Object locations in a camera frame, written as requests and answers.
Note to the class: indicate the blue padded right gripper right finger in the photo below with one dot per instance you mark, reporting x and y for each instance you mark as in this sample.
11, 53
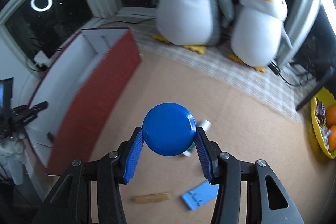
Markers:
267, 199

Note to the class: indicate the orange fruit front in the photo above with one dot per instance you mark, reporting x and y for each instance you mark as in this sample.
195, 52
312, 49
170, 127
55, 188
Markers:
332, 138

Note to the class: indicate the blue round lid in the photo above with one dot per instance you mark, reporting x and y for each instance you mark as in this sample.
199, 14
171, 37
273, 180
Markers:
169, 129

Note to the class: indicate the wooden clothespin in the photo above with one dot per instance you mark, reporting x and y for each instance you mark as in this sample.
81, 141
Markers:
152, 198

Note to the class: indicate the red white cardboard box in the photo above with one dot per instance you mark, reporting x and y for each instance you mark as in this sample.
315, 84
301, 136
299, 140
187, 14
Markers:
81, 87

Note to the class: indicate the black cylinder lipstick tube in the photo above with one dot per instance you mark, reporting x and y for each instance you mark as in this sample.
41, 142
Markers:
50, 137

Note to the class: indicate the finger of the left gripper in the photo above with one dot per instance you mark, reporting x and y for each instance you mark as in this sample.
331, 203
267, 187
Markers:
23, 115

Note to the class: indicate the white gloved hand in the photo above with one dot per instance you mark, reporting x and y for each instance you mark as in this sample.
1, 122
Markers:
13, 158

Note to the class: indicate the checked white cloth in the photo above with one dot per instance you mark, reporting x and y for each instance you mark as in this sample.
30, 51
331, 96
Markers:
267, 87

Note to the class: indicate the orange fruit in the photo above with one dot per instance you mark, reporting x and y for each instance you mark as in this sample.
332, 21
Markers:
331, 115
332, 138

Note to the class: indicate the small plush penguin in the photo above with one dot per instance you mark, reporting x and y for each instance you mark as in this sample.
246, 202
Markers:
258, 31

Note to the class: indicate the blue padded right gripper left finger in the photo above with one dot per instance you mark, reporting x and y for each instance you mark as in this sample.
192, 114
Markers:
69, 201

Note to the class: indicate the blue plastic phone stand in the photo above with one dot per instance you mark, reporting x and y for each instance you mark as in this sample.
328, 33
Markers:
200, 195

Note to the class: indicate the white power strip with chargers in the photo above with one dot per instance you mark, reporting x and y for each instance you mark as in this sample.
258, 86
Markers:
42, 60

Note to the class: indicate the large plush penguin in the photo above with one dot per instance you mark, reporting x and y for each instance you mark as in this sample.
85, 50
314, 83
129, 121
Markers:
193, 24

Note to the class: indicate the orange fruit rear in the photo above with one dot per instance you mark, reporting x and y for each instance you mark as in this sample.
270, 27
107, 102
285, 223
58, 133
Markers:
331, 115

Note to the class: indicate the yellow leaf-shaped fruit bowl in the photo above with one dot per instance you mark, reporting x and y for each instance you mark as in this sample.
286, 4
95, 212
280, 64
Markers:
327, 99

